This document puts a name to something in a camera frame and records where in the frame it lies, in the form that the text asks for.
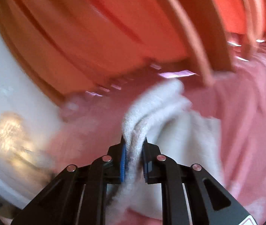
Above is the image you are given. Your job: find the white sweater with black hearts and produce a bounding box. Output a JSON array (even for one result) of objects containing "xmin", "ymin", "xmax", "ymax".
[{"xmin": 106, "ymin": 79, "xmax": 224, "ymax": 224}]

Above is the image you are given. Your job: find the pink blanket with white bows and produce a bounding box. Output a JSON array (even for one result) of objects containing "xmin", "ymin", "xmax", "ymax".
[{"xmin": 46, "ymin": 42, "xmax": 266, "ymax": 225}]

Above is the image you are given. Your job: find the brown wooden bed frame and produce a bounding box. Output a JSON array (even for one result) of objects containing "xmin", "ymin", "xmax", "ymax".
[{"xmin": 147, "ymin": 0, "xmax": 237, "ymax": 88}]

